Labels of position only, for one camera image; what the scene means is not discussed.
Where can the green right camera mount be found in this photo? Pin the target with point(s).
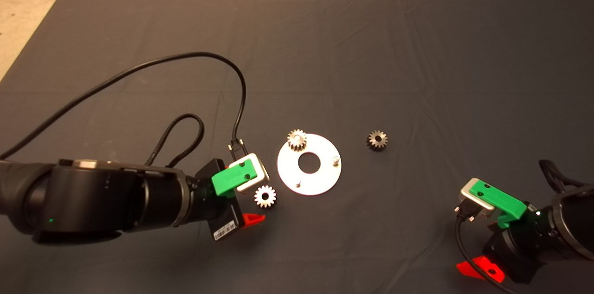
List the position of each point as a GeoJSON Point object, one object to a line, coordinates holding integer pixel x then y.
{"type": "Point", "coordinates": [499, 199]}

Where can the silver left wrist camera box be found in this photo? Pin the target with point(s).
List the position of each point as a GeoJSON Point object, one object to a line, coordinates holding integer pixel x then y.
{"type": "Point", "coordinates": [257, 178]}

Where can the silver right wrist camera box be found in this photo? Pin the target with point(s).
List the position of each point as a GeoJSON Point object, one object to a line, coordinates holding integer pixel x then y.
{"type": "Point", "coordinates": [466, 194]}

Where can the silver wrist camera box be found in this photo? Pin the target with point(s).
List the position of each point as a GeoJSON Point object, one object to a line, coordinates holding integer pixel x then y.
{"type": "Point", "coordinates": [257, 178]}
{"type": "Point", "coordinates": [466, 194]}

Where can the green left camera mount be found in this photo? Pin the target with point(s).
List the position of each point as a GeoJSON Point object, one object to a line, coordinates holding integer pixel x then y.
{"type": "Point", "coordinates": [229, 180]}

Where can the steel planetary gear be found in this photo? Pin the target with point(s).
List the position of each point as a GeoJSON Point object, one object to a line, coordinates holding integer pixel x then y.
{"type": "Point", "coordinates": [371, 142]}

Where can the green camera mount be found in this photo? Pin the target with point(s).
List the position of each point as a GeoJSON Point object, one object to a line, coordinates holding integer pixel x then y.
{"type": "Point", "coordinates": [499, 199]}
{"type": "Point", "coordinates": [229, 180]}

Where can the dark grey table cloth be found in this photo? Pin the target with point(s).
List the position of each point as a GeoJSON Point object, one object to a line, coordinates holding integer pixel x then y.
{"type": "Point", "coordinates": [417, 53]}

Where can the round metal carrier plate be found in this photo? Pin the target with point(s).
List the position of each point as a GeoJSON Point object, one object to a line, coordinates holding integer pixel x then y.
{"type": "Point", "coordinates": [325, 178]}

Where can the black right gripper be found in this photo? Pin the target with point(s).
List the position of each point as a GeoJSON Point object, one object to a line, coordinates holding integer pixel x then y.
{"type": "Point", "coordinates": [519, 252]}

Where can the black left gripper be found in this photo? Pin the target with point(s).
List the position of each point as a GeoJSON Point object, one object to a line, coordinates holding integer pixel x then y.
{"type": "Point", "coordinates": [222, 215]}

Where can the white gear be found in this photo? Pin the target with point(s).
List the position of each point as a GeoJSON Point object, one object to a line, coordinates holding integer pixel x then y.
{"type": "Point", "coordinates": [259, 197]}
{"type": "Point", "coordinates": [293, 142]}

